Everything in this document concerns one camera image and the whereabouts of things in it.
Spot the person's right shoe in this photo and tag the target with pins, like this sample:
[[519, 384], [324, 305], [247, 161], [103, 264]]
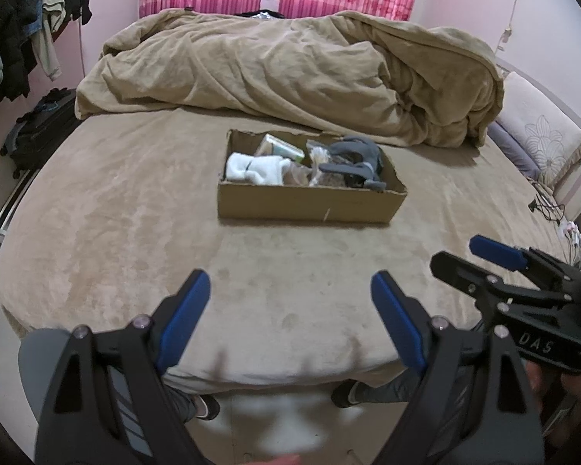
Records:
[[343, 395]]

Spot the white cloth beside bed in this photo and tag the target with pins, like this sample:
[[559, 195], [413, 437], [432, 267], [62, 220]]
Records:
[[572, 242]]

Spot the grey headboard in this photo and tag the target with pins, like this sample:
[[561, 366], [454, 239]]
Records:
[[547, 85]]

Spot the long grey sock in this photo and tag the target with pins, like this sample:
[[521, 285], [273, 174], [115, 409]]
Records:
[[356, 152]]

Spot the person's shoe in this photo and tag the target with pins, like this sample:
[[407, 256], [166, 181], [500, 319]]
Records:
[[206, 407], [343, 395]]

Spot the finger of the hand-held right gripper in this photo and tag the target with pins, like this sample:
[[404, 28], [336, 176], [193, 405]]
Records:
[[496, 252], [465, 276]]

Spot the black suitcase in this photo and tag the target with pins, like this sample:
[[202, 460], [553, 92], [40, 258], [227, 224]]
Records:
[[38, 131]]

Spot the person's right hand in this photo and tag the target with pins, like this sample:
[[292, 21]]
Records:
[[578, 392]]

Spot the grey purple pillow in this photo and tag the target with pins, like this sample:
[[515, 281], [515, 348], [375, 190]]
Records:
[[513, 152]]

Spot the white sock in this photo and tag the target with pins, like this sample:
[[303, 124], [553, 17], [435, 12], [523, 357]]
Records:
[[256, 169]]

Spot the beige duvet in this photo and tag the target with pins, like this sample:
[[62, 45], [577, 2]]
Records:
[[271, 68]]

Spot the beige bed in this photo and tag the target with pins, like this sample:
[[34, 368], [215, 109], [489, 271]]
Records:
[[150, 232]]

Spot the grey sock with grip sole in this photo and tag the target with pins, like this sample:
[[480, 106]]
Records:
[[353, 172]]

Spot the dark clothing on bed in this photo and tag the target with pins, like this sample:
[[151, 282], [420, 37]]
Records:
[[256, 12]]

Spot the dark clothes on rack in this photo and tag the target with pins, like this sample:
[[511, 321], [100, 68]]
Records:
[[14, 24]]

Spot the clear plastic packets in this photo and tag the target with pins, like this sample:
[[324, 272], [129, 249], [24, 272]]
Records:
[[281, 147]]

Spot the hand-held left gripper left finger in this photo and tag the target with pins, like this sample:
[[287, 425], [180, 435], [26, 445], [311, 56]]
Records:
[[184, 319]]

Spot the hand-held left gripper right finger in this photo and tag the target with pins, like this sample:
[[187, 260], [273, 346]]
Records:
[[399, 319]]

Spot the pink flower print pillow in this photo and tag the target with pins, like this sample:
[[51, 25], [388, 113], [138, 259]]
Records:
[[542, 131]]

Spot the person's left shoe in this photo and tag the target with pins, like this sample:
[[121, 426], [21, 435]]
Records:
[[206, 407]]

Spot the cardboard box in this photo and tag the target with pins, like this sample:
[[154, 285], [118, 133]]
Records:
[[300, 203]]

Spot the person's right leg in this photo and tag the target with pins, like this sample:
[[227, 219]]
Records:
[[387, 390]]

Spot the clear plastic packet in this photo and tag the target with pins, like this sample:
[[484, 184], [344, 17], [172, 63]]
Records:
[[298, 177]]

